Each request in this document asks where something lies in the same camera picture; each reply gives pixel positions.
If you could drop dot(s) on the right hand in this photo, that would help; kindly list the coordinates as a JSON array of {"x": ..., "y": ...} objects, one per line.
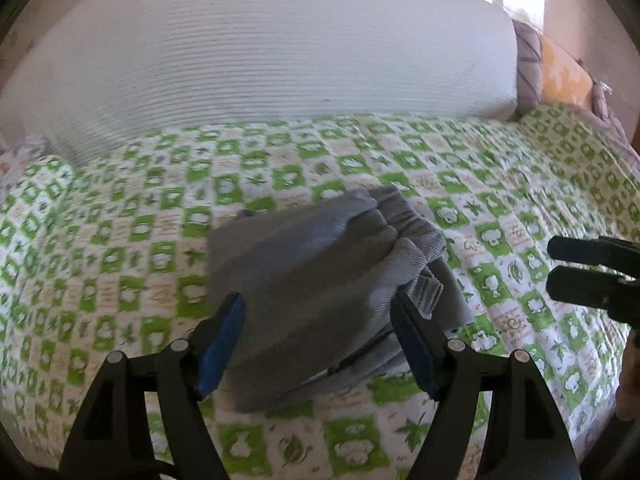
[{"x": 628, "y": 391}]

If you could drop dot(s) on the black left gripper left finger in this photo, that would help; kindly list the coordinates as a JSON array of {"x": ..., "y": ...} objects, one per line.
[{"x": 213, "y": 343}]

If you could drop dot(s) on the green patterned pillow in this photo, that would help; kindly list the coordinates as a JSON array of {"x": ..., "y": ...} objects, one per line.
[{"x": 28, "y": 213}]

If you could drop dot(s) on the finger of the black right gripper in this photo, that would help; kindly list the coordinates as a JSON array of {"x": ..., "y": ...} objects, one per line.
[
  {"x": 611, "y": 293},
  {"x": 614, "y": 254}
]

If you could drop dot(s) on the grey pants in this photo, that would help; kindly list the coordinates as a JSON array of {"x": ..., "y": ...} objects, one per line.
[{"x": 317, "y": 282}]

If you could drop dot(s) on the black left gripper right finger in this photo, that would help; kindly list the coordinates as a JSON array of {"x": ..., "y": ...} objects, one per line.
[{"x": 423, "y": 344}]

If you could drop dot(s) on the green white patterned bedsheet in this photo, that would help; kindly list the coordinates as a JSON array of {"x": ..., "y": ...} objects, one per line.
[{"x": 123, "y": 266}]

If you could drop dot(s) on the floral pillow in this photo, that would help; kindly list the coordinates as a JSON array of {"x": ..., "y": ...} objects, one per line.
[{"x": 15, "y": 161}]

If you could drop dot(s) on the orange patterned cushion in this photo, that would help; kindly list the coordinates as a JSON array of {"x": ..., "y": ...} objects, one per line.
[{"x": 564, "y": 80}]

